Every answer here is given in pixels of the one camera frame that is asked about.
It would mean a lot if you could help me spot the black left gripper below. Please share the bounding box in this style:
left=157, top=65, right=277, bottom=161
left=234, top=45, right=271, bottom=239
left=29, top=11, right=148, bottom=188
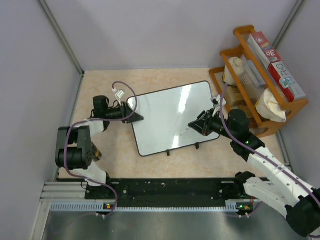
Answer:
left=105, top=101, right=144, bottom=124

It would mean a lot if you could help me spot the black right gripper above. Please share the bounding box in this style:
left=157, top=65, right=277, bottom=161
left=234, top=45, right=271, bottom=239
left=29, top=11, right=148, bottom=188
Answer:
left=189, top=108, right=237, bottom=140

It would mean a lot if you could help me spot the white whiteboard black frame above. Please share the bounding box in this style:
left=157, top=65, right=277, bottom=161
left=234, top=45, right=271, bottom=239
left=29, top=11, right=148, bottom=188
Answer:
left=127, top=81, right=219, bottom=157

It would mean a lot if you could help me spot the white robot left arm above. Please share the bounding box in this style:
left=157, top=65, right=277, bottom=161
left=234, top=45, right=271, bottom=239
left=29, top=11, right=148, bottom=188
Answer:
left=55, top=95, right=144, bottom=199

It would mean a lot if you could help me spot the brown cardboard box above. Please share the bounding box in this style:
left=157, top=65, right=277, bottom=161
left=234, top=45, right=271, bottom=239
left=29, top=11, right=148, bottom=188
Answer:
left=224, top=86, right=244, bottom=107

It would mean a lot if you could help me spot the black yellow drink can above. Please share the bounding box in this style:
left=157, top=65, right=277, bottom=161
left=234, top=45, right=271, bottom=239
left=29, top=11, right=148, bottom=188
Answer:
left=91, top=142, right=102, bottom=162

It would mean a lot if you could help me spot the clear plastic straw pack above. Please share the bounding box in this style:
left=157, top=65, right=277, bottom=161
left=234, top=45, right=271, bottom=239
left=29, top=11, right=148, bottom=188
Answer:
left=240, top=55, right=265, bottom=97

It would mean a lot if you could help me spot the cream paper bag upper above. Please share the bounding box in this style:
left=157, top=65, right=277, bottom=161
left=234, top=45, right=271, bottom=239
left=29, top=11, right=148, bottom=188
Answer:
left=222, top=57, right=246, bottom=86

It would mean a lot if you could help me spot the cream paper bag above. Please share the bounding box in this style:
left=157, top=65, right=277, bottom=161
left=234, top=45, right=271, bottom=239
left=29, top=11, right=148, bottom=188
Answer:
left=255, top=89, right=287, bottom=123
left=222, top=57, right=246, bottom=86

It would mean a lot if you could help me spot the cream paper bag lower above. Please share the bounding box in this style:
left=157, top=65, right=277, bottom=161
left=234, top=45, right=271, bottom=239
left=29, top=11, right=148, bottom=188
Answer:
left=255, top=89, right=287, bottom=123

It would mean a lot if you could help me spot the orange wooden shelf rack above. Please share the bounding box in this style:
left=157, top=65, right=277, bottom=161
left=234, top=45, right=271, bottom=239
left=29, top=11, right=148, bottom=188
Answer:
left=209, top=25, right=309, bottom=137

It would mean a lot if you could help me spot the red white box upper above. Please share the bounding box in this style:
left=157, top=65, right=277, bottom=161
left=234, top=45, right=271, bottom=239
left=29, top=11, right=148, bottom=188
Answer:
left=247, top=31, right=282, bottom=68

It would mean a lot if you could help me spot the red white box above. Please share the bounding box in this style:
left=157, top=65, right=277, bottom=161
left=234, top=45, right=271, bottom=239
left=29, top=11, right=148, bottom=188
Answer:
left=268, top=61, right=306, bottom=103
left=247, top=31, right=282, bottom=68

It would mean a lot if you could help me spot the red white box lower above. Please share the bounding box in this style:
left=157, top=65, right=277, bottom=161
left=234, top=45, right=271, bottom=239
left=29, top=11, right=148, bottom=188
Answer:
left=268, top=61, right=306, bottom=103

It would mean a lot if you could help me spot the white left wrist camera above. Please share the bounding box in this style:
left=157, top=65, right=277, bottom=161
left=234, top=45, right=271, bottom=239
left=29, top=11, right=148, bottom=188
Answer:
left=112, top=88, right=125, bottom=101

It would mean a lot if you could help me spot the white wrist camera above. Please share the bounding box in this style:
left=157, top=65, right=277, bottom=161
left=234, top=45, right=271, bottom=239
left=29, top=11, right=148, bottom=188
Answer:
left=112, top=88, right=125, bottom=101
left=211, top=94, right=227, bottom=111

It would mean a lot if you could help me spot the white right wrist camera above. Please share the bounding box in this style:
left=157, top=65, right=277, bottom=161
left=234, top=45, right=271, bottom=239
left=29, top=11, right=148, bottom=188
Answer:
left=211, top=94, right=227, bottom=111

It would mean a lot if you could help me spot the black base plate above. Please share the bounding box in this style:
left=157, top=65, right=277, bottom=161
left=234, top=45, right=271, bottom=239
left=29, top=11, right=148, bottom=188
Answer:
left=84, top=177, right=270, bottom=208

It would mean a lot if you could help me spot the grey slotted cable duct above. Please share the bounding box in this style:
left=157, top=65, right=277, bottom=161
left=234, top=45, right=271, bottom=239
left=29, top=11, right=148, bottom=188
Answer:
left=50, top=201, right=253, bottom=213

